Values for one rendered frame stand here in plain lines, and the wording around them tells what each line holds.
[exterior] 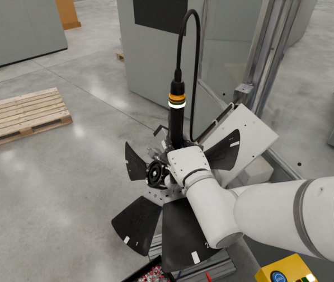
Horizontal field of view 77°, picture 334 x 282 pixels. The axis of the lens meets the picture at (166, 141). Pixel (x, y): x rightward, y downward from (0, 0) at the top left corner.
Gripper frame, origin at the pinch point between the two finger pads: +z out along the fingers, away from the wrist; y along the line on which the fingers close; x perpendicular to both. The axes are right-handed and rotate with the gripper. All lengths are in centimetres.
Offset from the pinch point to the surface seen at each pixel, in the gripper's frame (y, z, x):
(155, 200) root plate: -6.3, 4.4, -36.7
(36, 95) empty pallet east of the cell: -124, 316, -138
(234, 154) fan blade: 16.8, -7.5, -3.8
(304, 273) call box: 34, -38, -38
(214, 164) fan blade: 11.1, -6.6, -7.5
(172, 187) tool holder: -1.9, -2.9, -19.3
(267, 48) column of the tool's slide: 58, 37, 10
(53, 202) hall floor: -90, 102, -148
